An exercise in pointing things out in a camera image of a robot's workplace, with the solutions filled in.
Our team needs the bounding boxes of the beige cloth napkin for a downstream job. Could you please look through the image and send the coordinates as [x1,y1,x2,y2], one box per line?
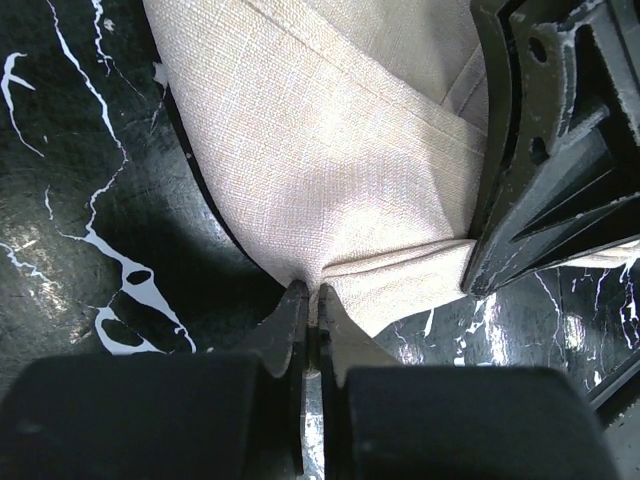
[142,0,640,374]

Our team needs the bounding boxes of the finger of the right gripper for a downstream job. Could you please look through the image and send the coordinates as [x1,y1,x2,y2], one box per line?
[461,1,639,296]

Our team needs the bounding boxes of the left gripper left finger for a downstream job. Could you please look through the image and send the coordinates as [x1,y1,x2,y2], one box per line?
[1,281,309,479]

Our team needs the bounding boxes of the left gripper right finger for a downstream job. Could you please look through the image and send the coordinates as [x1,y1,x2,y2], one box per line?
[318,285,619,479]

